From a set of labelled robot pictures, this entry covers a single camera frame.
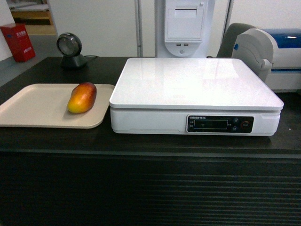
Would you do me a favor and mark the dark red yellow mango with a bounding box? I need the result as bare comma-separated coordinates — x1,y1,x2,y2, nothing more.
67,82,97,113

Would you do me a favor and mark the white checkout scale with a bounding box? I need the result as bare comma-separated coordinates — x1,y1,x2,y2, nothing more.
110,58,284,136

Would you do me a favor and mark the black checkout counter cabinet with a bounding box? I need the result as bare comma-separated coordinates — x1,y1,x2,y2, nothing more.
0,56,301,226

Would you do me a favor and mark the white receipt printer kiosk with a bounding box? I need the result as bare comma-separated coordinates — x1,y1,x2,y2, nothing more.
154,0,215,58

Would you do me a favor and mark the metal vertical pole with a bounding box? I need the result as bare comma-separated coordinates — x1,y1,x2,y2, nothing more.
134,0,143,57

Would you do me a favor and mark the black barcode scanner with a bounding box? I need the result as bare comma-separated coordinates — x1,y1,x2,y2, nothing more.
56,32,87,70

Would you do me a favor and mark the beige plastic tray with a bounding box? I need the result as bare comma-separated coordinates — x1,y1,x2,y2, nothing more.
0,84,114,129

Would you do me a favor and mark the white blue label printer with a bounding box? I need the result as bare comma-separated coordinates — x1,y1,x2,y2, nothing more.
232,28,301,92

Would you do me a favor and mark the red fire extinguisher box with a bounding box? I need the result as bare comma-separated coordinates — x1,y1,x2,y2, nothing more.
0,24,36,62

